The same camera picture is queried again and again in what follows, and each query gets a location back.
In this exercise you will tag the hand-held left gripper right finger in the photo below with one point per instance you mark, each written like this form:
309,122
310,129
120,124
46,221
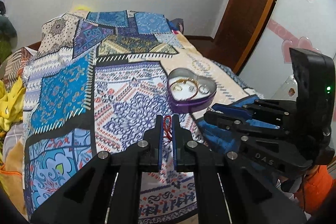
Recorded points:
175,144

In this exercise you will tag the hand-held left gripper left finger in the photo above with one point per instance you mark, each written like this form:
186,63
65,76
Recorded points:
159,142

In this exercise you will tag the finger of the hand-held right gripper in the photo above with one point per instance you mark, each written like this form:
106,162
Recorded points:
223,120
267,106

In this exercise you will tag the purple heart-shaped tin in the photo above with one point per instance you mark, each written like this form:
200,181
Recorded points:
189,106

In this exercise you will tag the person's right forearm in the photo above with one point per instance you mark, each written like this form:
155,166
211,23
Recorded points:
317,190

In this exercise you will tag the pink heart sticker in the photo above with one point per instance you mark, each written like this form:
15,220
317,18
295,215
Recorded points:
302,45

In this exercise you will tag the wooden door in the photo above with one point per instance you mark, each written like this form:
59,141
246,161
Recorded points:
249,3

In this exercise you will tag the dark purple bag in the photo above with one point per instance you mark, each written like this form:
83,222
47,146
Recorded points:
177,26

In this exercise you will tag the patchwork printed blanket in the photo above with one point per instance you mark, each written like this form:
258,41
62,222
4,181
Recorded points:
65,87

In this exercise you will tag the yellow cloth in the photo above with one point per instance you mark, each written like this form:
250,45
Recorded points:
11,103

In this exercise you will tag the striped cloth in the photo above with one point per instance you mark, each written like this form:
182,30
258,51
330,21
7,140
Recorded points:
18,64

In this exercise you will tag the green bag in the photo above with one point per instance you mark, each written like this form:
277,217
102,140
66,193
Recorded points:
5,49

